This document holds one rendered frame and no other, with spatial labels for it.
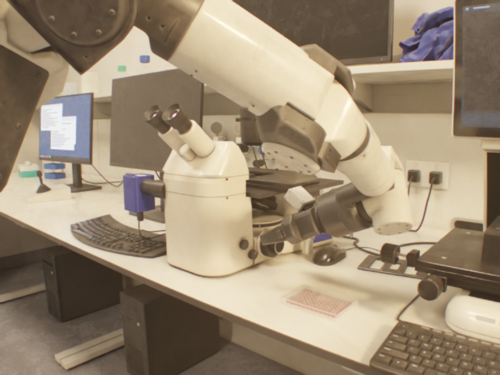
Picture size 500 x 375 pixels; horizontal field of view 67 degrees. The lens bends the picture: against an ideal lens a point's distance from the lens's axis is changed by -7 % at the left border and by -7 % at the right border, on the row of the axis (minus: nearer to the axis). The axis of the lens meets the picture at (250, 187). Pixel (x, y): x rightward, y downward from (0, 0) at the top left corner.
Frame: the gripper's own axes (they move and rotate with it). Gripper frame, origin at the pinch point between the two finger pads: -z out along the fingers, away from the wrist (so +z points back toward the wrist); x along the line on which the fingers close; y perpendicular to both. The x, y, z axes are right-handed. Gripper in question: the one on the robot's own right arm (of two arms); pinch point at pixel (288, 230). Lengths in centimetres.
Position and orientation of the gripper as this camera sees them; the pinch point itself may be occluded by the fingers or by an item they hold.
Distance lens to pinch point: 84.1
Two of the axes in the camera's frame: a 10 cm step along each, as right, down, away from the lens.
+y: 3.4, 9.3, -1.1
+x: -6.5, 1.4, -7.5
